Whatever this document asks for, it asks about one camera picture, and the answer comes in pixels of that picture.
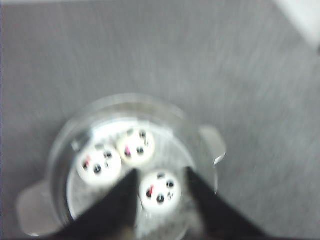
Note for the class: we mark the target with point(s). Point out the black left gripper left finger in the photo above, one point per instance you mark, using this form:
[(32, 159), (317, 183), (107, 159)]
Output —
[(111, 218)]

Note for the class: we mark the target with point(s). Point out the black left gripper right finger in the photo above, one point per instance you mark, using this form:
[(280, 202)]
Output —
[(221, 221)]

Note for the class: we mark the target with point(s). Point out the panda bun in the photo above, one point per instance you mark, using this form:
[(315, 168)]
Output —
[(136, 146), (160, 192), (99, 165)]

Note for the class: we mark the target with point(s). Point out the stainless steel pot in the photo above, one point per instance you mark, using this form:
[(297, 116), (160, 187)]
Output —
[(62, 196)]

